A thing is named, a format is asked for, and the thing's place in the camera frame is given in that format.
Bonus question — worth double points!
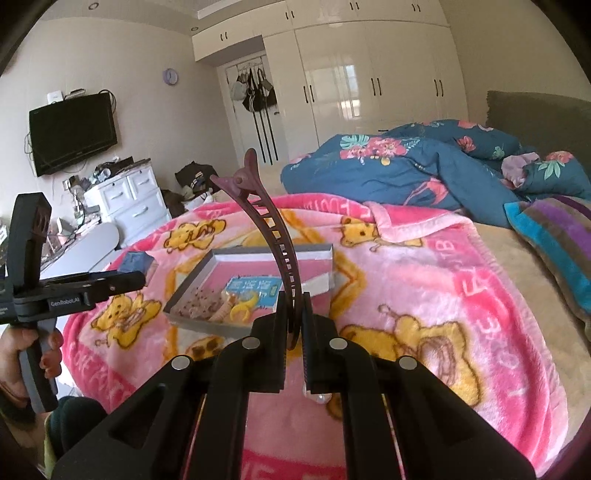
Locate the bags hanging on door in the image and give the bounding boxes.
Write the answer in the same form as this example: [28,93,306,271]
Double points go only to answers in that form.
[229,68,277,113]

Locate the white drawer dresser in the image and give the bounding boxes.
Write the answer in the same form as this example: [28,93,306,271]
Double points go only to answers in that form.
[84,160,171,246]

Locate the blue printed card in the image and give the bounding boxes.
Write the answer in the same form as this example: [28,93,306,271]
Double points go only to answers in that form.
[223,276,283,310]

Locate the black wall television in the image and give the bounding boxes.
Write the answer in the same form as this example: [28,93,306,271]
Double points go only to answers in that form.
[29,91,118,177]

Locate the pink bear print blanket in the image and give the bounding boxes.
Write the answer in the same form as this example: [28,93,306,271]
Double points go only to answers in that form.
[63,194,568,474]

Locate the white curved side table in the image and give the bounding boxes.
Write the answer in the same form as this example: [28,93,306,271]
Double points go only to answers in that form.
[40,223,119,279]

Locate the sheer pink bow hair accessory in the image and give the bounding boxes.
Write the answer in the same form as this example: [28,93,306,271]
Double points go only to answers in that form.
[175,288,224,321]

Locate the white glossy wardrobe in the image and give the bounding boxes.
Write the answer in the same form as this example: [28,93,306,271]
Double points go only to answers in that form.
[192,1,468,157]

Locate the dark maroon long hair clip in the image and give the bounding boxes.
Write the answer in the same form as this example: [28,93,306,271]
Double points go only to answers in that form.
[211,148,304,350]

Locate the grey upholstered headboard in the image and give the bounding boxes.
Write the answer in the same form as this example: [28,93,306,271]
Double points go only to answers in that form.
[487,90,590,166]

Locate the round purple wall clock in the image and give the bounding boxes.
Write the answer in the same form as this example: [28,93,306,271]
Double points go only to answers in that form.
[162,68,179,86]

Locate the beige bed sheet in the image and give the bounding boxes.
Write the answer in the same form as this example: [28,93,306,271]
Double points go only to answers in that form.
[209,163,591,430]

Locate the black bag on floor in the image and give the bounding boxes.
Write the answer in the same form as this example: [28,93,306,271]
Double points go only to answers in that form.
[174,161,219,195]

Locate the clear pearl hair clip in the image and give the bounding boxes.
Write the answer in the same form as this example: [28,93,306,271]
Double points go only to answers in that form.
[304,389,332,405]

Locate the person's left hand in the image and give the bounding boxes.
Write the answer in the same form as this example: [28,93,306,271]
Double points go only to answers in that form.
[0,326,65,400]

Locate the yellow ring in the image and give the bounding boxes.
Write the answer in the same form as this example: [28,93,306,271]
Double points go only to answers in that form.
[228,297,260,322]

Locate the grey shallow box with pink lining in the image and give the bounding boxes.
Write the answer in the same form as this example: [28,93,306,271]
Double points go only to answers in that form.
[162,244,336,340]

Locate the white bedroom door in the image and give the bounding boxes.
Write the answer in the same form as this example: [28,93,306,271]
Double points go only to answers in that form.
[216,51,288,169]

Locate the blue floral duvet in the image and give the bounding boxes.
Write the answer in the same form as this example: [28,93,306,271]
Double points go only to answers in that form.
[280,119,590,227]

